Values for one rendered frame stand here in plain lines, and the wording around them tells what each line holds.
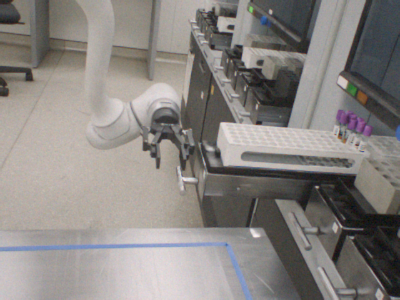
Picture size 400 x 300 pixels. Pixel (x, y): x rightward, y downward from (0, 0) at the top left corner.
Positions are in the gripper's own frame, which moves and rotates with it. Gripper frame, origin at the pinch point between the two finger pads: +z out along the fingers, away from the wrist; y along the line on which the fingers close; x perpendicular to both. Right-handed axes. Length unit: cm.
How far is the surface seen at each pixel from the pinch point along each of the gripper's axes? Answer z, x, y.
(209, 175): 16.5, -5.4, 5.8
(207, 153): 10.1, -7.0, 6.0
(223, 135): 9.8, -11.0, 8.8
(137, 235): 37.6, -7.3, -8.3
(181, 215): -82, 75, 20
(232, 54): -73, -7, 28
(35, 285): 47, -7, -20
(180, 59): -340, 71, 43
